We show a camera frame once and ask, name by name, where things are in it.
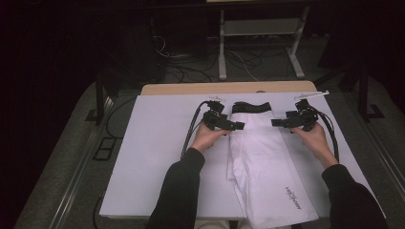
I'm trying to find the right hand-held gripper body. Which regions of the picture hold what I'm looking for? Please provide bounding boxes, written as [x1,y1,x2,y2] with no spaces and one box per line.
[286,91,330,133]

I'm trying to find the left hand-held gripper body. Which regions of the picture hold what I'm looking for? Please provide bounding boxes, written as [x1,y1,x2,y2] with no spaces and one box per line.
[202,94,229,132]

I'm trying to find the white pants with black waistband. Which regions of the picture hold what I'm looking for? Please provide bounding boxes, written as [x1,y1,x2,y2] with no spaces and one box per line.
[226,101,320,229]

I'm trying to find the person's left hand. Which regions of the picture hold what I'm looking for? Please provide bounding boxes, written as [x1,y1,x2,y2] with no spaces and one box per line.
[190,122,232,155]

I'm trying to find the person's right hand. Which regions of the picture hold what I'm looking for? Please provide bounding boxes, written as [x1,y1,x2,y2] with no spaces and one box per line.
[290,122,339,170]

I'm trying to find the wooden table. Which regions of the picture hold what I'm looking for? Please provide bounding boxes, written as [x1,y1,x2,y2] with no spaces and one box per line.
[140,80,318,96]

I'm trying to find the black metal stand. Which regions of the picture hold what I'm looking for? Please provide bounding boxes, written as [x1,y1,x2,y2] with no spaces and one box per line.
[84,74,117,126]
[356,61,386,122]

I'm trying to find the white board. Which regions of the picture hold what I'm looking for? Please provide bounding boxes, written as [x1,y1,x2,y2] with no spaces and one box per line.
[98,91,387,222]

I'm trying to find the white metal stand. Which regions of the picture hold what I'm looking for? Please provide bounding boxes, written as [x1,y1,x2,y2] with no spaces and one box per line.
[217,5,311,81]

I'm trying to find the left hand-held gripper black cable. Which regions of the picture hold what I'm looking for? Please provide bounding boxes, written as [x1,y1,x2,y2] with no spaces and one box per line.
[180,100,212,160]

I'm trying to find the hand-held gripper black cable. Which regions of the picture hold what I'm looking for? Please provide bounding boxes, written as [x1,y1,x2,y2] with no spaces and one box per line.
[180,100,212,160]
[313,105,340,163]

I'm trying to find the right hand-held gripper black cable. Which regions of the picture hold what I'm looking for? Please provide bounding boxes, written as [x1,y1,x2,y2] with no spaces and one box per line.
[313,105,340,163]

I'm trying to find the black floor cables bundle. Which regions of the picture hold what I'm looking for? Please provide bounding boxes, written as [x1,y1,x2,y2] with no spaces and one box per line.
[163,47,289,84]

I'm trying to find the thin white floor cable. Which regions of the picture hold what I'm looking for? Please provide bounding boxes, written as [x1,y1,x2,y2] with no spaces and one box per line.
[227,50,260,82]

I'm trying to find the black floor cable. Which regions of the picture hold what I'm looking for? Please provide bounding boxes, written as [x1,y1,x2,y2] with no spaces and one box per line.
[105,95,139,139]

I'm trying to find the metal floor rail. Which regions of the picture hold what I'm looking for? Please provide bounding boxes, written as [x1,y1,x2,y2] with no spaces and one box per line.
[47,94,116,229]

